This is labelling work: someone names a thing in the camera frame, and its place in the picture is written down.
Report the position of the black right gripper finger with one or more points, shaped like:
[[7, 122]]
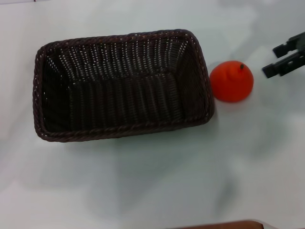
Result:
[[286, 65], [291, 44]]

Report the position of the dark brown woven rectangular basket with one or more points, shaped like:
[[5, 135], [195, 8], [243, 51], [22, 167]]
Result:
[[124, 95]]

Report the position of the orange fruit with stem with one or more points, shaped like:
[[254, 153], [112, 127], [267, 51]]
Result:
[[230, 83]]

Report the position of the brown wooden panel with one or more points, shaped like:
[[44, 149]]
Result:
[[221, 225]]

